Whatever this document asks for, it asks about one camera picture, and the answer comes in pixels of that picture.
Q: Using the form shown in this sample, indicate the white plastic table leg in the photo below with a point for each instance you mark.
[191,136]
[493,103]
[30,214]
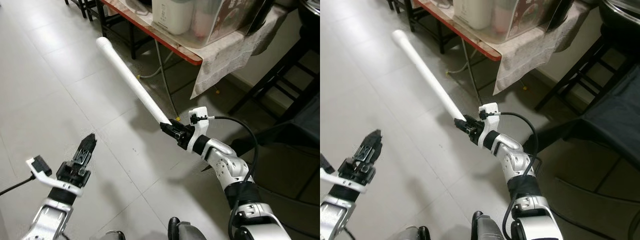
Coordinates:
[430,70]
[130,75]

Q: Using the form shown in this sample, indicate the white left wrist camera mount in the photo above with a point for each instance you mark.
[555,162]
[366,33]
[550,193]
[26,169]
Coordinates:
[50,182]
[345,181]

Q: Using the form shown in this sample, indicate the black wooden wok stand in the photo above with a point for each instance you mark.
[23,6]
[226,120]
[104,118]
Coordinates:
[585,70]
[285,75]

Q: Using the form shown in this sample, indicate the white perforated appliance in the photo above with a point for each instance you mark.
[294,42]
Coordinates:
[472,12]
[172,15]

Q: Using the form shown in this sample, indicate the black metal stool frame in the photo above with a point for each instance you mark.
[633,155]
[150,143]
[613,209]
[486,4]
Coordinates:
[120,25]
[415,20]

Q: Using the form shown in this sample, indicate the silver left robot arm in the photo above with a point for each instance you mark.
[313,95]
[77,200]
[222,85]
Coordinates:
[335,215]
[50,220]

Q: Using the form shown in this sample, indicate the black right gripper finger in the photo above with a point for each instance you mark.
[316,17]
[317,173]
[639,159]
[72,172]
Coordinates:
[464,124]
[170,130]

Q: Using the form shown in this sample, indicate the thin grey metal post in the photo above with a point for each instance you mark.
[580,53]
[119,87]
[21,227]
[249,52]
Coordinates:
[165,80]
[471,75]

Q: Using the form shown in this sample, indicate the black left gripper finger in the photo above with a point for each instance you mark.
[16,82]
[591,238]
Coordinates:
[86,150]
[371,146]

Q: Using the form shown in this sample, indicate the red edged marble table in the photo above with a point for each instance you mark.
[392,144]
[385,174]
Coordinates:
[460,30]
[150,35]

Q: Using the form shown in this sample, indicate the beige cloth covered bench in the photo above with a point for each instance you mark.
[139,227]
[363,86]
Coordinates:
[530,55]
[225,60]

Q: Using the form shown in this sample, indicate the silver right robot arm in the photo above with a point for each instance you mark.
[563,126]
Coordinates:
[520,165]
[235,170]

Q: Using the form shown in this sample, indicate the black tablecloth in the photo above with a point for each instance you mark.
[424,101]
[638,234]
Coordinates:
[610,125]
[300,125]

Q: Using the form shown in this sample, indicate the speckled grey right wrist camera mount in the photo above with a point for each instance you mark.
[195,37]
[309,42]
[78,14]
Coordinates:
[490,125]
[202,130]

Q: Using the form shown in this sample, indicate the black wok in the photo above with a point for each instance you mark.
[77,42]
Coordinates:
[311,10]
[620,10]

